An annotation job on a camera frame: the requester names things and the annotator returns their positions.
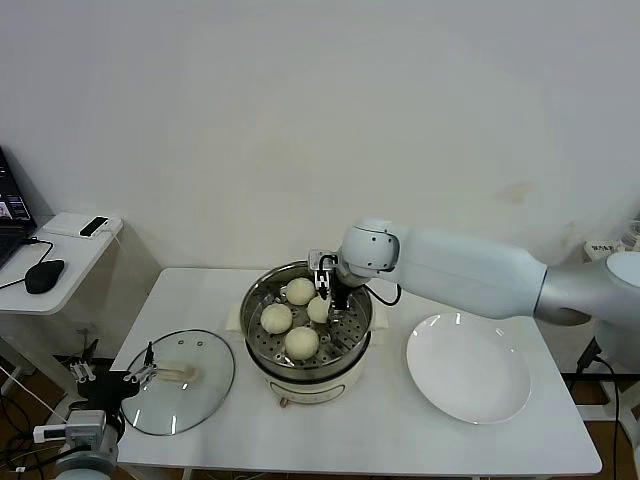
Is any black mouse cable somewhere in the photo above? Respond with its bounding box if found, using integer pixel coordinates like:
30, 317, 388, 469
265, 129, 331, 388
0, 237, 55, 292

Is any stainless steel steamer basket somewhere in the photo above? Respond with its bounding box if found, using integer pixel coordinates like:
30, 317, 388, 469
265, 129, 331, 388
225, 262, 389, 371

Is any white floor cable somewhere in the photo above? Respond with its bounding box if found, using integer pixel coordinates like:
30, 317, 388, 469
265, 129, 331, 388
0, 367, 71, 419

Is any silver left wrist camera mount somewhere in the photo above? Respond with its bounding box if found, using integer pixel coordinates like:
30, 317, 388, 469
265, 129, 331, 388
32, 409, 109, 444

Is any white steamed baozi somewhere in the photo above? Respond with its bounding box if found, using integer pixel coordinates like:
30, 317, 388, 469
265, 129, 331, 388
284, 326, 320, 362
305, 295, 332, 324
285, 277, 317, 306
260, 303, 294, 335

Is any black laptop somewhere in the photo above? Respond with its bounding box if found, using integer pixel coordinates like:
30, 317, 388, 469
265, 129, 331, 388
0, 147, 37, 271

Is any white shelf table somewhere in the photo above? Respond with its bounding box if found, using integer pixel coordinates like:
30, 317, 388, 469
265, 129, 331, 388
582, 239, 640, 441

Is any round white plate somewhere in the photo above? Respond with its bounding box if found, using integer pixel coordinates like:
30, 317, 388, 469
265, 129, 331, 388
405, 312, 532, 426

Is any round glass pot lid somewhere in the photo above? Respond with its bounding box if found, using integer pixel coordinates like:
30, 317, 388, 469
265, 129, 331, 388
119, 328, 236, 437

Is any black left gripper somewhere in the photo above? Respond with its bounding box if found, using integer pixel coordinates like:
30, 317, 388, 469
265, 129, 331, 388
69, 340, 160, 416

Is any black computer mouse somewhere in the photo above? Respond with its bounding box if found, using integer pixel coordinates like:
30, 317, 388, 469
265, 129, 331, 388
24, 260, 66, 295

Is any black power adapter cable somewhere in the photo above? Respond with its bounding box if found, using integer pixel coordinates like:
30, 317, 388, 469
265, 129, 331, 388
559, 334, 640, 480

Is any white electric cooker base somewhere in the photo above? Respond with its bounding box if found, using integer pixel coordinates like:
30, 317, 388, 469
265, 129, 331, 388
232, 319, 389, 409

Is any flat white box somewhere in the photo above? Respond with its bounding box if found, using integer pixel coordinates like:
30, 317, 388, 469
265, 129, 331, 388
40, 212, 121, 239

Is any small black white device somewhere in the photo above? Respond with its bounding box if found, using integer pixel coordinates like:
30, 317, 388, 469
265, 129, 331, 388
78, 216, 110, 239

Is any white side table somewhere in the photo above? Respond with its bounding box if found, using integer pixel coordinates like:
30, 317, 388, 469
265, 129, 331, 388
0, 212, 162, 434

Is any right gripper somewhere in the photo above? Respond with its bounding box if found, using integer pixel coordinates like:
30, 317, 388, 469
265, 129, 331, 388
308, 248, 351, 311

